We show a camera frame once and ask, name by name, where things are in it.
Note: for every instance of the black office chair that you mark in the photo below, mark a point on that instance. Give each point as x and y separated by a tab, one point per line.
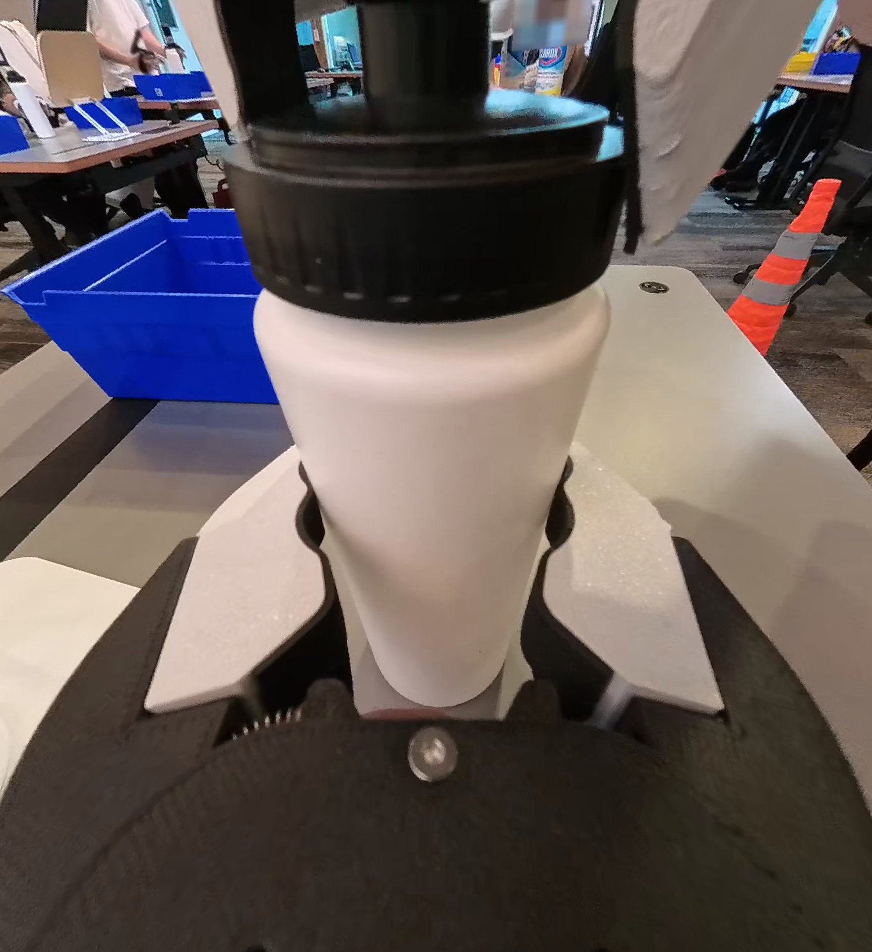
860	179

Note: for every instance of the black bottle lid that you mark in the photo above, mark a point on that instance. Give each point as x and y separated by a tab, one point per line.
429	223

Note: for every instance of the red container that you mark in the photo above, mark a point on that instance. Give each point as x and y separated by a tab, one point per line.
223	194

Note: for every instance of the white bottle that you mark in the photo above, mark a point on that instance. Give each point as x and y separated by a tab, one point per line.
436	476

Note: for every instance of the orange traffic cone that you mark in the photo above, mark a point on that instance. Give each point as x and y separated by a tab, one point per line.
778	275

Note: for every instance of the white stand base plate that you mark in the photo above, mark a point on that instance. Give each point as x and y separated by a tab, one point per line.
49	625

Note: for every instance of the white wipes canister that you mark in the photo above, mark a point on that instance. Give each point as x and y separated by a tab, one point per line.
551	70

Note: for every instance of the wooden top desk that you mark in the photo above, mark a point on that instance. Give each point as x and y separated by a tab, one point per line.
79	149

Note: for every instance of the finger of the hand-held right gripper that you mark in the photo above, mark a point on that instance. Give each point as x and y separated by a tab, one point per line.
712	82
220	60

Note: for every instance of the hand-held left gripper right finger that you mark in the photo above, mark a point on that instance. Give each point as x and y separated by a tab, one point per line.
630	595

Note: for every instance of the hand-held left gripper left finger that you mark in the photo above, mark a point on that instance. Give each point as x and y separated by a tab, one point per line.
243	610

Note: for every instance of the yellow bin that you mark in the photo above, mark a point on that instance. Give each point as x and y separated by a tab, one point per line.
801	63

